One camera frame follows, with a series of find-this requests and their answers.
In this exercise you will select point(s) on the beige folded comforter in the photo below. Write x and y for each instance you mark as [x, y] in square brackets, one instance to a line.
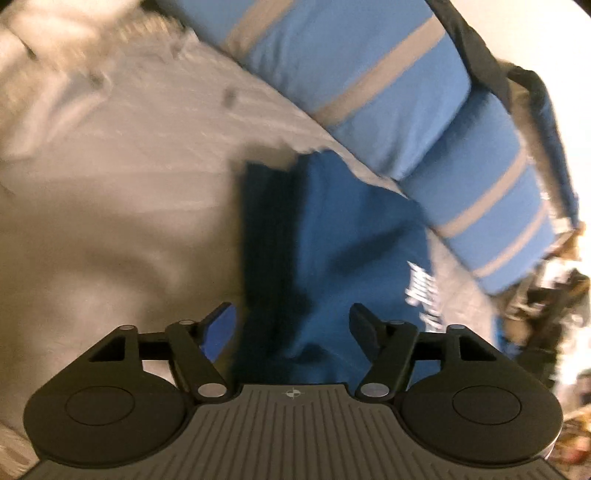
[44, 29]

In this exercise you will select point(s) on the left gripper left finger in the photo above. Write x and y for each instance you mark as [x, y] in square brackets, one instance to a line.
[195, 346]

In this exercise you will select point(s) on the blue striped pillow right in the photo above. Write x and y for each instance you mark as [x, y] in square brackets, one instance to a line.
[480, 193]

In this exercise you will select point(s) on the blue striped pillow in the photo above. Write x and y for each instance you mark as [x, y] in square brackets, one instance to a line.
[480, 193]
[382, 77]

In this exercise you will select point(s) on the black garment behind pillows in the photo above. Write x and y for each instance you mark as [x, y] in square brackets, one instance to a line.
[483, 67]

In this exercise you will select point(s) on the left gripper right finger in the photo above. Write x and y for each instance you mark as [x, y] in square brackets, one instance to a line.
[389, 346]

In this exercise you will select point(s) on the blue striped pillow left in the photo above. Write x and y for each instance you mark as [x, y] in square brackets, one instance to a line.
[382, 77]

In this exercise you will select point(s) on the dark blue sweatshirt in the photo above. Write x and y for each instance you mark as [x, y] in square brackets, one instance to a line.
[316, 241]

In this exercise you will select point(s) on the folded dark blue blanket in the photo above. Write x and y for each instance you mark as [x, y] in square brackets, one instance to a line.
[556, 152]

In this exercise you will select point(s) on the quilted beige bedspread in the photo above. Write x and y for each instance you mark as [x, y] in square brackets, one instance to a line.
[133, 222]

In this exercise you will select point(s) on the black strap bag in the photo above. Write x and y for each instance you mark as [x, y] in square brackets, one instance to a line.
[536, 319]

